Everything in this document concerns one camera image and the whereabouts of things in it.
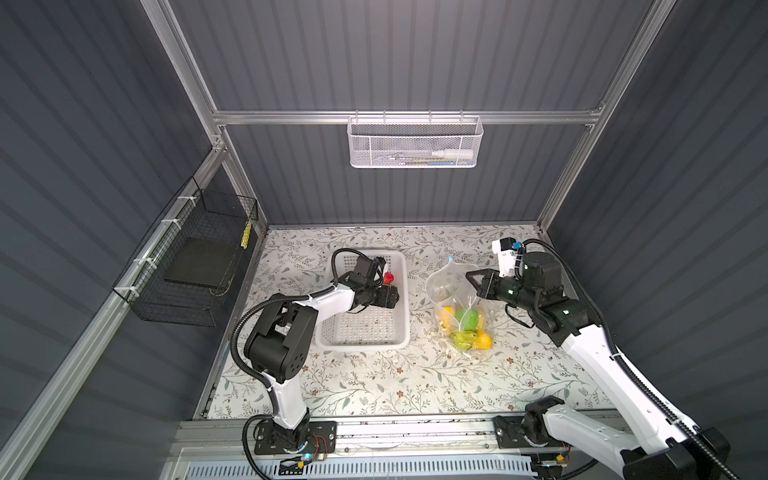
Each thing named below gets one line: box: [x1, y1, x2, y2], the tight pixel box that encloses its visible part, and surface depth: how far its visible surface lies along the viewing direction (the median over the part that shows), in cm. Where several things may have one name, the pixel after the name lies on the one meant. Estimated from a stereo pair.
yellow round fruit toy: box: [473, 333, 493, 350], surface depth 87 cm
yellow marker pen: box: [241, 220, 253, 249], surface depth 84 cm
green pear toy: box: [452, 330, 477, 350], surface depth 86 cm
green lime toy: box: [456, 308, 479, 331], surface depth 85 cm
